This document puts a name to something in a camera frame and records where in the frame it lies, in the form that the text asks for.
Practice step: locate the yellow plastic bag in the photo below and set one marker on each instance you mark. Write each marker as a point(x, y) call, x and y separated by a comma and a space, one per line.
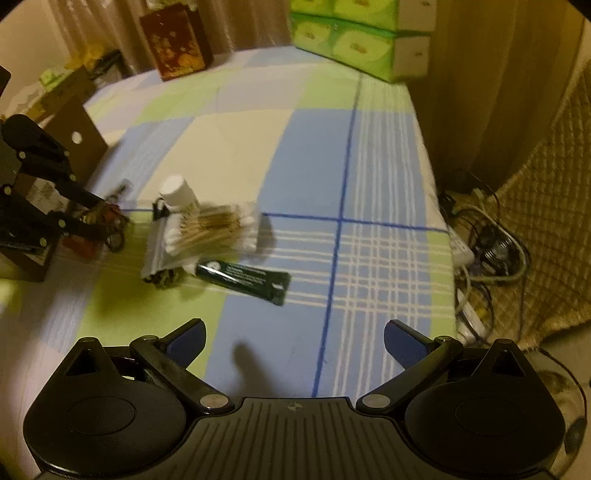
point(85, 56)

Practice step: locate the cotton swab pack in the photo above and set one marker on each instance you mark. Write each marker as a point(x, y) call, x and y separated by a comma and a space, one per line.
point(212, 226)

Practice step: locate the small black fan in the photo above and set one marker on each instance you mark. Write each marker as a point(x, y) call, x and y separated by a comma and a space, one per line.
point(498, 249)

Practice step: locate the golden brown curtain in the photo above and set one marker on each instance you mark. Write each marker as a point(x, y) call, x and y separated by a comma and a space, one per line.
point(485, 92)

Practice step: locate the beige striped curtain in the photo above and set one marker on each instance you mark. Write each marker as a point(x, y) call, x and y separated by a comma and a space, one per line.
point(124, 27)

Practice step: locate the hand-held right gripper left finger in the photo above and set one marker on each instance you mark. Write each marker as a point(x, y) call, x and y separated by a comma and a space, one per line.
point(189, 339)

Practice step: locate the stack of green tissue packs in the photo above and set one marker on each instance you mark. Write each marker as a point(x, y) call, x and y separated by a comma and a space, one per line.
point(360, 41)

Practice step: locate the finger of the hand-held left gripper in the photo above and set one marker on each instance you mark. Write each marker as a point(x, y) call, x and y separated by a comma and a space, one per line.
point(41, 143)
point(83, 227)

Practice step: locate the white pill bottle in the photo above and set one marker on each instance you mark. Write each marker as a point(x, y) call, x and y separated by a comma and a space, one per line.
point(178, 191)

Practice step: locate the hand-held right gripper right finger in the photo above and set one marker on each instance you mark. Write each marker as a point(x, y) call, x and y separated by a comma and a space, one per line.
point(406, 341)

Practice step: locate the brown hair claw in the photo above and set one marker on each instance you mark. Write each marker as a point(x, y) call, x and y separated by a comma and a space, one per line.
point(108, 219)

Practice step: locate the dark green tube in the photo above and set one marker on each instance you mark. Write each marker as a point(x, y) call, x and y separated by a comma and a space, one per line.
point(240, 278)

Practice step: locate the checked bed sheet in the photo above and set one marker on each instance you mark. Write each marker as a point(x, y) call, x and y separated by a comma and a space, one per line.
point(300, 161)

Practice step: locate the brown cardboard box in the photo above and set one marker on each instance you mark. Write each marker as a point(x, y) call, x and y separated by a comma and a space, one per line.
point(90, 152)

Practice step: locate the brown cardboard carton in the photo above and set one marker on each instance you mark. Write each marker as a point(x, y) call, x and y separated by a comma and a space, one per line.
point(74, 85)

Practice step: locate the quilted tan cover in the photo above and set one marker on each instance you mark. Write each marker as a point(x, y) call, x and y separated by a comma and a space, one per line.
point(545, 207)

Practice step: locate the small green tissue pack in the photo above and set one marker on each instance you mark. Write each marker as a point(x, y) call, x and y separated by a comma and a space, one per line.
point(51, 77)

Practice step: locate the white power strip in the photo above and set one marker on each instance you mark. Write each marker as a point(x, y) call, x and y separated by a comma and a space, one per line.
point(463, 250)

